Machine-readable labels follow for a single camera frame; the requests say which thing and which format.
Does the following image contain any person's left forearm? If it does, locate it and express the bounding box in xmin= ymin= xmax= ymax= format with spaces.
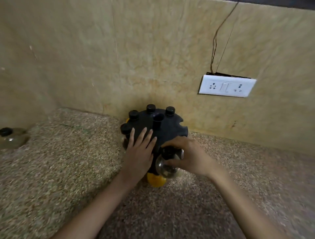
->
xmin=52 ymin=170 xmax=139 ymax=239

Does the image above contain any black revolving spice rack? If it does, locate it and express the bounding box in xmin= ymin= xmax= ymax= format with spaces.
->
xmin=122 ymin=108 xmax=189 ymax=176

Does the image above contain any thin black wire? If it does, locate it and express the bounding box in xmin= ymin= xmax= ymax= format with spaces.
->
xmin=216 ymin=23 xmax=237 ymax=74

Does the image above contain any clear jar with brownish contents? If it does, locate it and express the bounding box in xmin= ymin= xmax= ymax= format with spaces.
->
xmin=0 ymin=127 xmax=30 ymax=150

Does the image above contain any person's left hand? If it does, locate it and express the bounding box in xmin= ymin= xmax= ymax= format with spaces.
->
xmin=122 ymin=127 xmax=157 ymax=183

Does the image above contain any white switch and socket board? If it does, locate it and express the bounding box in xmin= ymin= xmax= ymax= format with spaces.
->
xmin=198 ymin=74 xmax=257 ymax=98

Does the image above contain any person's right hand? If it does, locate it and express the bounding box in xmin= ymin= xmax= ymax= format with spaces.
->
xmin=161 ymin=136 xmax=217 ymax=178

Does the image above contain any brown electrical wire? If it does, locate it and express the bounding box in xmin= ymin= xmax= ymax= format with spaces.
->
xmin=210 ymin=1 xmax=240 ymax=74

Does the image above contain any person's right forearm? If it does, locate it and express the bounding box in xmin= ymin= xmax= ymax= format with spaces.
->
xmin=209 ymin=165 xmax=284 ymax=239

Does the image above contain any yellow-filled spice jar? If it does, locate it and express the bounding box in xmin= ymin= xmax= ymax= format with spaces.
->
xmin=147 ymin=172 xmax=167 ymax=188

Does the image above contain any clear black-lidded jar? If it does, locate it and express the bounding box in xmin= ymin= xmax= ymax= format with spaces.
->
xmin=155 ymin=146 xmax=185 ymax=179

